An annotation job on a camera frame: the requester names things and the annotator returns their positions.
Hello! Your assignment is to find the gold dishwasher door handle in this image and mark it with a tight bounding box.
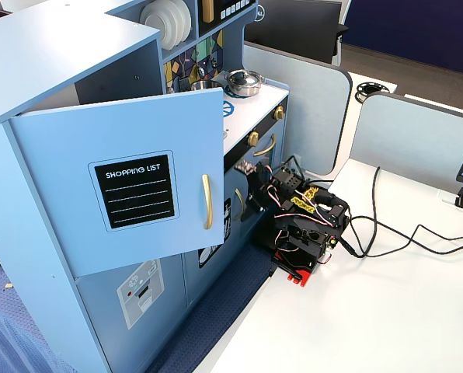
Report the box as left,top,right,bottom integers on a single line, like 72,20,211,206
234,187,246,222

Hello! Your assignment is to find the white toy plate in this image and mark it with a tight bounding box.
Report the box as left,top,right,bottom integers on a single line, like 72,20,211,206
176,0,193,42
139,0,178,51
165,0,186,46

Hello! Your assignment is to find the steel pan without lid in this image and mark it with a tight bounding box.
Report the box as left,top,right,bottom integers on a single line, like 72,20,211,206
190,79,224,92

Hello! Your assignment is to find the blue toy kitchen body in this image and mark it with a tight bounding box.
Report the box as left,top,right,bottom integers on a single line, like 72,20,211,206
0,0,291,373

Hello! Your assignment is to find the black panel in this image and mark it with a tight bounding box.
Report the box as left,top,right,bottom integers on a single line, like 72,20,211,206
245,0,343,65

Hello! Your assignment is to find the blue water dispenser door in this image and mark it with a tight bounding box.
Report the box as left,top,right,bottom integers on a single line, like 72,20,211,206
75,248,189,373

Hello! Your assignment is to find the light grey desk divider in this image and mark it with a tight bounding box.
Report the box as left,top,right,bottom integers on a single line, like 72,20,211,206
242,40,353,176
347,92,463,191

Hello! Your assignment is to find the black filament spool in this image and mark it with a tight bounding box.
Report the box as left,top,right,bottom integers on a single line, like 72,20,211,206
354,81,395,103

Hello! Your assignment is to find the gold oven door handle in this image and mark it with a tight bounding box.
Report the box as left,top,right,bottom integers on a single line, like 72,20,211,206
253,134,277,157

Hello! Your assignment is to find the office chair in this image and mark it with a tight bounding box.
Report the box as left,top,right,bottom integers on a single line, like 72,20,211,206
330,0,353,67

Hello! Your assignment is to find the blue shopping list door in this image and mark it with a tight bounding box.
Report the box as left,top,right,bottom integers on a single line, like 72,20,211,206
6,86,227,280

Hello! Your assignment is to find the steel pot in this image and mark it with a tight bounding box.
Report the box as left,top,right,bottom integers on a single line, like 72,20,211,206
224,75,266,98

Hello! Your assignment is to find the gold shopping list door handle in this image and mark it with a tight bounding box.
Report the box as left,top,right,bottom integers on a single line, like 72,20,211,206
201,173,214,231

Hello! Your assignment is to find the red table clamp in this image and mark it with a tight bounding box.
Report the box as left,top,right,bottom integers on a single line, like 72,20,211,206
273,250,312,288

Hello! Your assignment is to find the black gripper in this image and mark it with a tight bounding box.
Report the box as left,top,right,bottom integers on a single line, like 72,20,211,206
234,159,275,224

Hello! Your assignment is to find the black cable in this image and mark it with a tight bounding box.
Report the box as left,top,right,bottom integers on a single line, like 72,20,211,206
365,224,463,258
342,166,382,260
350,215,463,256

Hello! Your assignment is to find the blue mesh fabric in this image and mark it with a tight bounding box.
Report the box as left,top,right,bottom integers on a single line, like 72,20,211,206
0,298,79,373

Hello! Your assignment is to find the steel ladle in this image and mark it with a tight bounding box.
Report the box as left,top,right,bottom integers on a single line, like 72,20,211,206
192,54,207,78

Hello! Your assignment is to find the blue oven door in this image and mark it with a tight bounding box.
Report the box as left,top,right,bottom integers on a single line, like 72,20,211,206
223,123,287,249

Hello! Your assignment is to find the black toy microwave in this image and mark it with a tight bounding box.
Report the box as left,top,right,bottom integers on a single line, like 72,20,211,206
197,0,258,38

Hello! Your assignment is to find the steel slotted spatula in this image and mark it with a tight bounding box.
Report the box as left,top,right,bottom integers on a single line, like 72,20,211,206
179,58,192,92

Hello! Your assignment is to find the steel pot lid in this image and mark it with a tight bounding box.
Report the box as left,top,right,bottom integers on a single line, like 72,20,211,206
226,68,260,87

